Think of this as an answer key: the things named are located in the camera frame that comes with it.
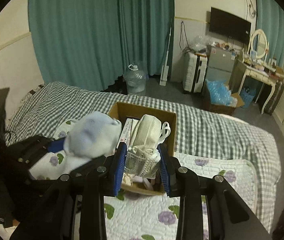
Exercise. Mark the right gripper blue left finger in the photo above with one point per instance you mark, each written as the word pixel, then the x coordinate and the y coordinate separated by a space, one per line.
pixel 104 179

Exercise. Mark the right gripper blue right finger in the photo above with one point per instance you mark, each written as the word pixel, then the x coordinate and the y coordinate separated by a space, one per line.
pixel 229 217

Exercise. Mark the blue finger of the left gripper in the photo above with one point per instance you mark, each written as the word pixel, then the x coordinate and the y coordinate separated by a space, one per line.
pixel 56 145

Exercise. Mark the cream cloth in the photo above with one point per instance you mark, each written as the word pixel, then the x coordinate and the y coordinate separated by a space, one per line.
pixel 129 179

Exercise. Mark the white mesh bag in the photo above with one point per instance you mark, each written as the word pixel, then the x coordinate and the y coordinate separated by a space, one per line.
pixel 143 157

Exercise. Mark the white sock purple trim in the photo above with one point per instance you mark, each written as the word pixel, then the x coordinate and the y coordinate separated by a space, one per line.
pixel 94 135

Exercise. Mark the brown cardboard box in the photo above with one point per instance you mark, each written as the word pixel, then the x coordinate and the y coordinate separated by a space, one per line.
pixel 121 111

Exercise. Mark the grey checked bed sheet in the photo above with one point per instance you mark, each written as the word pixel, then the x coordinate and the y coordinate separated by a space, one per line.
pixel 197 132

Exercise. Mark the white floral quilt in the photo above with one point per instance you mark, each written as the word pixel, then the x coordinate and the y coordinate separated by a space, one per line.
pixel 137 216

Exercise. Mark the box of blue bottles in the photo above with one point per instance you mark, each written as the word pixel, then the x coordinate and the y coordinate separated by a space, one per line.
pixel 218 98

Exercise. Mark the clear water jug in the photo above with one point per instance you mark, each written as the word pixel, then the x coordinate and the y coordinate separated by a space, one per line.
pixel 135 79

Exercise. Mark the white flat mop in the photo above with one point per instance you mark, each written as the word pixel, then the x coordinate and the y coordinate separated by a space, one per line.
pixel 165 67

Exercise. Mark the white suitcase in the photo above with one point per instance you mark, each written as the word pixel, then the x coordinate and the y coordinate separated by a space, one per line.
pixel 195 66

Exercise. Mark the blue basket under table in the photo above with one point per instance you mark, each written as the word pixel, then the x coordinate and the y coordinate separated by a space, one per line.
pixel 247 94

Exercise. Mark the silver mini fridge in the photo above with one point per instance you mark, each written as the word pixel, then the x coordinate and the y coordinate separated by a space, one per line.
pixel 220 64

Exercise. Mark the large teal curtain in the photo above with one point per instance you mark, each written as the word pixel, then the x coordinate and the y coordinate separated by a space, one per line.
pixel 90 43

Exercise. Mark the clear plastic bag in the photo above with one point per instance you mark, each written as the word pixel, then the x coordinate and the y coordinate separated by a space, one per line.
pixel 200 43

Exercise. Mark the white dressing table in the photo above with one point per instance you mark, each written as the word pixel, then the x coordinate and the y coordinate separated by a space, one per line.
pixel 238 76

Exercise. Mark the white oval vanity mirror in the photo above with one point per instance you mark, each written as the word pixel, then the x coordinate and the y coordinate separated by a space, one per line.
pixel 258 45

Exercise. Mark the narrow teal curtain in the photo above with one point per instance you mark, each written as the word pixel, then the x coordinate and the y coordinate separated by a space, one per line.
pixel 270 18

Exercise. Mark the black wall television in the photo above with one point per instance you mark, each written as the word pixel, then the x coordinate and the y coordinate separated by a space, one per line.
pixel 229 25

